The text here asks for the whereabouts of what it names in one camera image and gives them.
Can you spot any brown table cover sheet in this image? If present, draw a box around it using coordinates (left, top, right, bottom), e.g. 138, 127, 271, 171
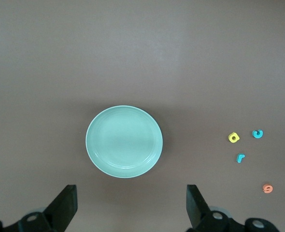
0, 0, 285, 232

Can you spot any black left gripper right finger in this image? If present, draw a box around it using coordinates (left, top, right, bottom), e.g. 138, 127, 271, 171
184, 185, 278, 232

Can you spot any green plate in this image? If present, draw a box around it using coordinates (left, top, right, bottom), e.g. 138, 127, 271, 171
85, 105, 164, 179

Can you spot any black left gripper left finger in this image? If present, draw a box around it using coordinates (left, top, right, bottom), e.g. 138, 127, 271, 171
0, 185, 78, 232

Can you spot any yellow letter a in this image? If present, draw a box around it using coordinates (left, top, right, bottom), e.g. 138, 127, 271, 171
228, 131, 240, 143

